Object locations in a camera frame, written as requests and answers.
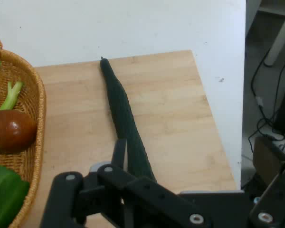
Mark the woven wicker basket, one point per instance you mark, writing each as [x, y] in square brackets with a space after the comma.
[35, 114]

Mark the wooden cutting board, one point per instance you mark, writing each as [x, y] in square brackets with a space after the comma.
[175, 123]

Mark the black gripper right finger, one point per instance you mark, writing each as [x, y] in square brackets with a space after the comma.
[273, 202]

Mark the white slanted furniture leg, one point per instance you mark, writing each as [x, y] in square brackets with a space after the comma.
[279, 38]

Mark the brown cardboard box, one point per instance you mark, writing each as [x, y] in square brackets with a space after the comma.
[268, 159]

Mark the dark green cucumber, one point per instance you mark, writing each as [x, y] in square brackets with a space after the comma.
[123, 114]

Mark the green bell pepper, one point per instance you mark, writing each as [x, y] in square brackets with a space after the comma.
[4, 194]

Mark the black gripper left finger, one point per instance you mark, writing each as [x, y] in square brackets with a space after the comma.
[142, 190]

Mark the brown shiny mushroom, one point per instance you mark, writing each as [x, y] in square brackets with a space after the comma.
[12, 130]

